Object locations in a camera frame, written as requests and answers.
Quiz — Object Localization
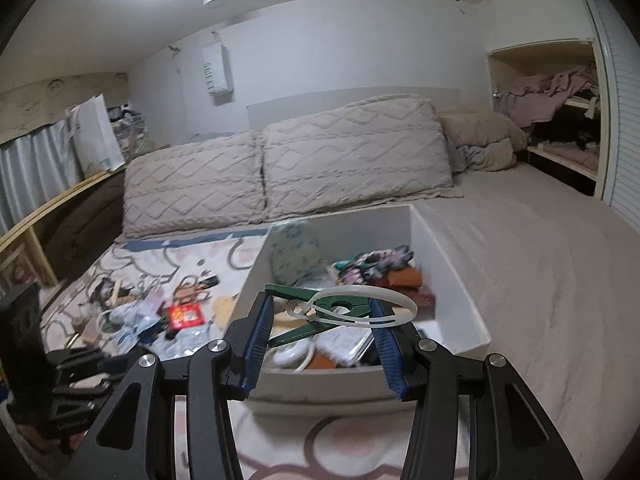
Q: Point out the white ring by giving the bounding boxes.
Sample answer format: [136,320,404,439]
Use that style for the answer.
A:
[267,337,317,372]

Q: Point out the clear storage box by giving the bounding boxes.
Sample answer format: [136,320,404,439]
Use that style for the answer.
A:
[110,107,151,156]

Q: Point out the face mask packet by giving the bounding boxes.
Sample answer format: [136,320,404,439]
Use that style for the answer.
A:
[107,305,161,346]
[317,327,375,367]

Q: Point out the white box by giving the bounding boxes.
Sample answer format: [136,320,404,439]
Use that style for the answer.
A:
[225,203,493,403]

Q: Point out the grey curtain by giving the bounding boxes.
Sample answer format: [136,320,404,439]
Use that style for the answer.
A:
[0,119,83,233]

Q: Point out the closet shelf niche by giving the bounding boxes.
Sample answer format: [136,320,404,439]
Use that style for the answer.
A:
[487,37,613,196]

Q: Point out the pink handled scissors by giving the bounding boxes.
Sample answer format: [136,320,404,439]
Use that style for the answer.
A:
[172,272,221,301]

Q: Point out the green clip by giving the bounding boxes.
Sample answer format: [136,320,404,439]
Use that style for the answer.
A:
[264,283,376,348]

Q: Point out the white wall device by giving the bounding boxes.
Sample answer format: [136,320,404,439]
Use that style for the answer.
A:
[201,42,235,96]

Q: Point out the orange cloth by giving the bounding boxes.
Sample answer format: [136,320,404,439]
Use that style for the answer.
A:
[387,266,425,292]

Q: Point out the red packet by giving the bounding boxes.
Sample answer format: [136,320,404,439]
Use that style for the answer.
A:
[165,302,206,331]

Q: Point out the beige blanket pile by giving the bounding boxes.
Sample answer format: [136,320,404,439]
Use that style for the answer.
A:
[439,104,528,173]

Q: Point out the wooden shelf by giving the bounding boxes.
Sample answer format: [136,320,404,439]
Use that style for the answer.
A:
[0,167,128,291]

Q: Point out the brown blanket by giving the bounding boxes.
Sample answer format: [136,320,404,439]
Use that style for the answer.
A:
[42,172,126,281]

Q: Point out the white paper bag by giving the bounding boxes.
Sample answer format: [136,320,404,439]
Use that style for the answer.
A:
[66,93,127,173]

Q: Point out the white loop band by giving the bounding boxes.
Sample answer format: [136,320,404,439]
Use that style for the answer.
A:
[287,286,418,328]

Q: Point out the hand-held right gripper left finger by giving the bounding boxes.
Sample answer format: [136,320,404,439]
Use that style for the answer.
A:
[65,290,276,480]

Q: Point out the purple blue crocheted pouch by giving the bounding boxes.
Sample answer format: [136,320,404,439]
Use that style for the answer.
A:
[332,246,417,286]

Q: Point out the grey bed sheet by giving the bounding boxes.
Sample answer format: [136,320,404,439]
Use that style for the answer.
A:
[410,162,640,480]

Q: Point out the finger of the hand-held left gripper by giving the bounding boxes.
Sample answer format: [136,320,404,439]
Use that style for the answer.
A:
[50,382,113,411]
[50,347,132,378]

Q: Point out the grey textured pillow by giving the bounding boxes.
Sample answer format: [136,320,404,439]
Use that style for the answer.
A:
[259,95,466,222]
[121,132,271,240]

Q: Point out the pink clothes pile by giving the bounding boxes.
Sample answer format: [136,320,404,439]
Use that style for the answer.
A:
[495,65,601,128]

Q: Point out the white louvred door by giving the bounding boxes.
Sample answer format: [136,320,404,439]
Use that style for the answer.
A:
[580,0,640,241]

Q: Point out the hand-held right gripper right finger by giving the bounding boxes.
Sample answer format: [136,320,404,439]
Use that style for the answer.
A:
[370,297,586,480]

